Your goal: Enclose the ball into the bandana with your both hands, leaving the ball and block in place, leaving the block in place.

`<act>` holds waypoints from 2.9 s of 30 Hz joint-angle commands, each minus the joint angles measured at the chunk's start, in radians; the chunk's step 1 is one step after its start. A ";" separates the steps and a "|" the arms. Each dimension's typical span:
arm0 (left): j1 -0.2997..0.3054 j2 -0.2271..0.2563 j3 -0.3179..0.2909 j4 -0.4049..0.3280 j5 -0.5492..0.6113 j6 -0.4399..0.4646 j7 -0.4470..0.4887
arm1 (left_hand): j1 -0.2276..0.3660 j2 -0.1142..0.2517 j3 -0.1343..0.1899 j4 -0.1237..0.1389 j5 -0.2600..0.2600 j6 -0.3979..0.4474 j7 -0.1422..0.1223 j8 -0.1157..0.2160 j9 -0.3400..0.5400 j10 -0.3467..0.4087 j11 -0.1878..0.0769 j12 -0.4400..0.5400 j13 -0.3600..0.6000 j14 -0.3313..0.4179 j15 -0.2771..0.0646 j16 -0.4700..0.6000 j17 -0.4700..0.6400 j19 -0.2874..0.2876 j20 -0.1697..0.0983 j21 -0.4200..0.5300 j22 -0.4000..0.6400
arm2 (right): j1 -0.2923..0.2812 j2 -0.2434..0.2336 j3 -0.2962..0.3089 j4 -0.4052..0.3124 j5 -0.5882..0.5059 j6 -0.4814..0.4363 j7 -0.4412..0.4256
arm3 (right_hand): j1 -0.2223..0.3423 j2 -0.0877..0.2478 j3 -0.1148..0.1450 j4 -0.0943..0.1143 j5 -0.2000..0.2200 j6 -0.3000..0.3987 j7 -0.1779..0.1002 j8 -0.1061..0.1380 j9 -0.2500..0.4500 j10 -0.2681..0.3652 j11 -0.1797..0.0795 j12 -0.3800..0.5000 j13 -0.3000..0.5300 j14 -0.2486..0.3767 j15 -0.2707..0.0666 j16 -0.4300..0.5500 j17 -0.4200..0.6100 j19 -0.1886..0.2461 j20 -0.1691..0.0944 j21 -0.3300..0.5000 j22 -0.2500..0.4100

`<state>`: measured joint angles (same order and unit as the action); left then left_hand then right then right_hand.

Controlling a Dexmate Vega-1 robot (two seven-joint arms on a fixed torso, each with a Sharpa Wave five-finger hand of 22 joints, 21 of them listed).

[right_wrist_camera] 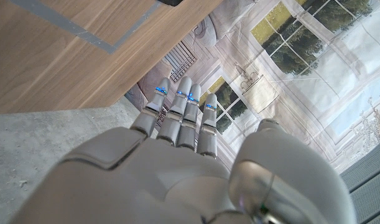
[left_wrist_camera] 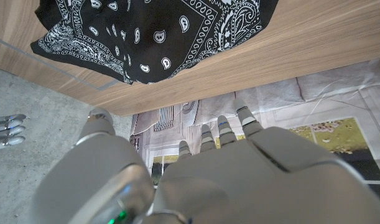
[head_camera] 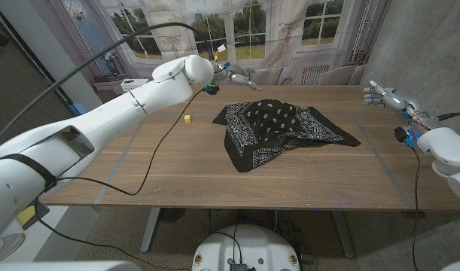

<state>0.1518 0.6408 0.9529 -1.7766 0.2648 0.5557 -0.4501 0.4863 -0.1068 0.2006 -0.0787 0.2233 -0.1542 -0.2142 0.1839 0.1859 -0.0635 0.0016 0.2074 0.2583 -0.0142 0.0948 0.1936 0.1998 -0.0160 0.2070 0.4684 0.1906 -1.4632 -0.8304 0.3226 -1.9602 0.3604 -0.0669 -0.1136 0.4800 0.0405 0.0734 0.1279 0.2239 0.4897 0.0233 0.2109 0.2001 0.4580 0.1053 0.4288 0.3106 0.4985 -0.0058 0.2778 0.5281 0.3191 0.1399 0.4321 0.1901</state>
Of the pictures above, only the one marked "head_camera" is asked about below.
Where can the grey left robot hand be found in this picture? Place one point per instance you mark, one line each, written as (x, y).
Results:
(231, 75)

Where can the black white paisley bandana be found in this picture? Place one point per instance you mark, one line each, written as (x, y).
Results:
(275, 128)

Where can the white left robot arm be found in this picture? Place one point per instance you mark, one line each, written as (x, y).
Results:
(101, 120)

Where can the small yellow block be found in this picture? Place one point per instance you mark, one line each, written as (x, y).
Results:
(187, 119)

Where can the printed window backdrop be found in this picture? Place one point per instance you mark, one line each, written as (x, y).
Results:
(290, 56)

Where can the white power strip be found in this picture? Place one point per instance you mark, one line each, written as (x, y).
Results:
(130, 86)

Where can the round black floor object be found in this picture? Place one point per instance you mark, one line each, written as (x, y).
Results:
(172, 215)

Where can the white table leg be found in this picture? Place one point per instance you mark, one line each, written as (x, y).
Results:
(151, 229)

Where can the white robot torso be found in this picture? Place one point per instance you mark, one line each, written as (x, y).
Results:
(248, 248)

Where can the grey table leg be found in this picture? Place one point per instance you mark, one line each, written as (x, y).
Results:
(342, 233)

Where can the yellow black foot pedal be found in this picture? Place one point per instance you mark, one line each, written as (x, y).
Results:
(26, 216)

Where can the white robot housing rim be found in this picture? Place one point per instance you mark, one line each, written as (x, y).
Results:
(64, 266)

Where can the round white floor device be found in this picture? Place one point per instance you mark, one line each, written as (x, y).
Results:
(7, 246)

